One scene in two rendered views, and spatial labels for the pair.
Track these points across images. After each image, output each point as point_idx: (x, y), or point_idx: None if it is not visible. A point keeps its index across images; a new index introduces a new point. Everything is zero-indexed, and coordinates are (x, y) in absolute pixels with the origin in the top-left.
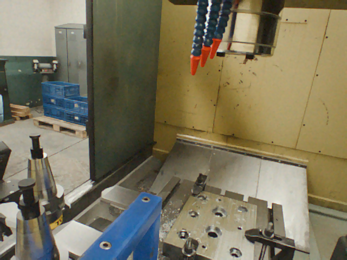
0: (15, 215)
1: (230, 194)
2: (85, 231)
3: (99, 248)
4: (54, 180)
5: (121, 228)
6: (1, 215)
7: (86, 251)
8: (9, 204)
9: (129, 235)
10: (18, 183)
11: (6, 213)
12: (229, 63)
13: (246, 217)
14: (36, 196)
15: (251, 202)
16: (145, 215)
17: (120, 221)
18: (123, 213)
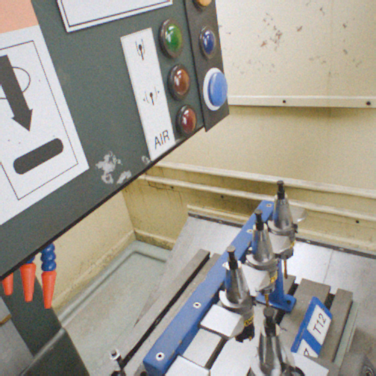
0: (295, 356)
1: None
2: (215, 325)
3: (201, 301)
4: (258, 355)
5: (186, 318)
6: (309, 357)
7: (209, 300)
8: (315, 375)
9: (180, 312)
10: (234, 247)
11: (307, 360)
12: None
13: None
14: (229, 261)
15: None
16: (164, 332)
17: (186, 325)
18: (183, 334)
